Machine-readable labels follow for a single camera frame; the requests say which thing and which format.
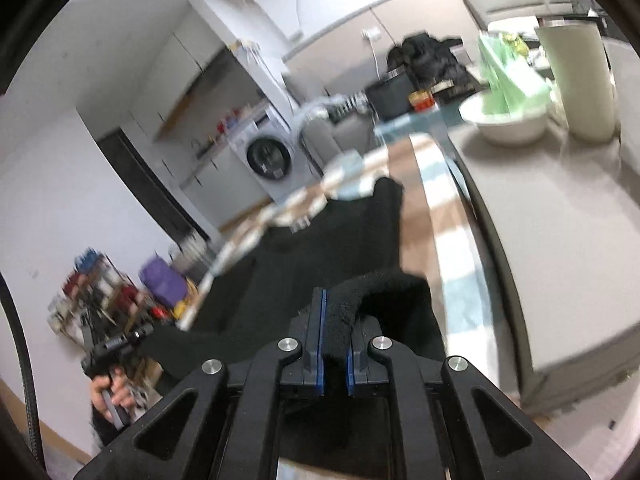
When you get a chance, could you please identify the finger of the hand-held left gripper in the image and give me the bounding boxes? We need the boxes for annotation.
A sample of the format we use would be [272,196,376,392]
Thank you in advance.
[102,323,154,356]

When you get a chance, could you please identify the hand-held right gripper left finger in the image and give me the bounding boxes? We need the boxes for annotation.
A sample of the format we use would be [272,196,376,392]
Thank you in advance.
[75,287,328,480]

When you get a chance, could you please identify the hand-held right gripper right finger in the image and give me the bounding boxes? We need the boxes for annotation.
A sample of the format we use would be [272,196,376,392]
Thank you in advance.
[345,316,591,480]

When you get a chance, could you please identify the black knit sweater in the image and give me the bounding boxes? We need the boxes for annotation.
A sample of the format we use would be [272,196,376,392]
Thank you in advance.
[137,177,448,456]

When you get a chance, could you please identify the person's left forearm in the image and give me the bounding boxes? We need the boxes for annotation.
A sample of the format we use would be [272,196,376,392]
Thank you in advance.
[89,405,126,450]

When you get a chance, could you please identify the pile of black clothes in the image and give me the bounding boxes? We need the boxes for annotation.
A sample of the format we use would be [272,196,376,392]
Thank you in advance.
[387,33,471,93]

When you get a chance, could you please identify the person's left hand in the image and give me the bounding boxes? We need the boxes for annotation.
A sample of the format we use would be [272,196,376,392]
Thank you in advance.
[90,367,135,418]

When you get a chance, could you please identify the wooden shoe rack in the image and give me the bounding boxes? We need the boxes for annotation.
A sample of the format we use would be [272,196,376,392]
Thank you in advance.
[47,250,166,356]

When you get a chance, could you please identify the yellow bag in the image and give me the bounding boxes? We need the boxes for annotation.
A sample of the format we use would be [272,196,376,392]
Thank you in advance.
[172,280,201,318]

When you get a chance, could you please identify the purple bag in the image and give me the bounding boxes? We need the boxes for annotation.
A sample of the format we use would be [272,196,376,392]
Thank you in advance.
[138,257,187,308]

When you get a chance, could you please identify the grey woven basket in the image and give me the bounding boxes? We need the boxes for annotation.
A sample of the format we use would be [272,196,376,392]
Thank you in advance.
[170,232,213,281]

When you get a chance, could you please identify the dark door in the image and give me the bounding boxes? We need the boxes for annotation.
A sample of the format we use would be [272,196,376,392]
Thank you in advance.
[97,127,211,243]

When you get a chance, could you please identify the checkered blanket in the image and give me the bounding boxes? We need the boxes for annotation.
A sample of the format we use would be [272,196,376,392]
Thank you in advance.
[177,125,501,391]

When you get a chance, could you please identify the white lower kitchen cabinets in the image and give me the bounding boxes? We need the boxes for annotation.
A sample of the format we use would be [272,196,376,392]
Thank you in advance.
[177,145,273,231]

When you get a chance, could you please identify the white kitchen cabinets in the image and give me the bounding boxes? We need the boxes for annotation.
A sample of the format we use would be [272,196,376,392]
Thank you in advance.
[130,10,236,141]
[177,145,273,231]

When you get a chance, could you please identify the white washing machine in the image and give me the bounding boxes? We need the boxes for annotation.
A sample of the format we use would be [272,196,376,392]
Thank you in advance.
[230,105,326,206]

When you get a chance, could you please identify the grey sofa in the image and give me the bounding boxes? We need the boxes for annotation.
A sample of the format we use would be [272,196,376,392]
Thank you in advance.
[282,72,381,161]

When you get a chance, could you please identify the light blue cloth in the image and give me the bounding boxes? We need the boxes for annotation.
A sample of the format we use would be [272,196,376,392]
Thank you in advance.
[295,97,341,126]

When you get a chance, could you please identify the black white checked pillow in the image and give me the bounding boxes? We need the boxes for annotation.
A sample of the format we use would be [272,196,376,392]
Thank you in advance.
[330,92,368,121]

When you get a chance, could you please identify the grey upholstered bench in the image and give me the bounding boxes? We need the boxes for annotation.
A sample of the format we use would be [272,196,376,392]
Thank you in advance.
[440,105,640,416]

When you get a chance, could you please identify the glass side table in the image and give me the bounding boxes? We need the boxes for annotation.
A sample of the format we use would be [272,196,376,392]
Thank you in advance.
[372,102,481,136]

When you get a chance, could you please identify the dark rice cooker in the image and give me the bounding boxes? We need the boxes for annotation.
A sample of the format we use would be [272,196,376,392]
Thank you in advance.
[365,72,416,121]

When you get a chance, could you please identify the white upper kitchen cabinets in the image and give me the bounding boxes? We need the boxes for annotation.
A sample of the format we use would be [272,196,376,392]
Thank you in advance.
[130,10,236,141]

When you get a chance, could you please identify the white basin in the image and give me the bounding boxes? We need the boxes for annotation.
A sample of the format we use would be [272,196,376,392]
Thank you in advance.
[459,91,553,147]

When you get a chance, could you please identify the black tray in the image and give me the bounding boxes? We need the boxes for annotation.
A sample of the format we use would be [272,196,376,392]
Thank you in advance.
[432,80,476,98]

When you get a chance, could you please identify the green plastic bag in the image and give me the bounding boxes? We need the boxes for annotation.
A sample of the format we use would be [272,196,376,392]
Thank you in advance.
[477,32,551,117]

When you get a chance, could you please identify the white cylindrical bin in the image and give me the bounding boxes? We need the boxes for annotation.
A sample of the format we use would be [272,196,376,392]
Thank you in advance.
[535,19,618,143]

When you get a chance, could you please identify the grey upholstered bed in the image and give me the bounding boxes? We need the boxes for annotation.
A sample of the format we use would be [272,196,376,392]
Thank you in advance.
[460,0,611,36]

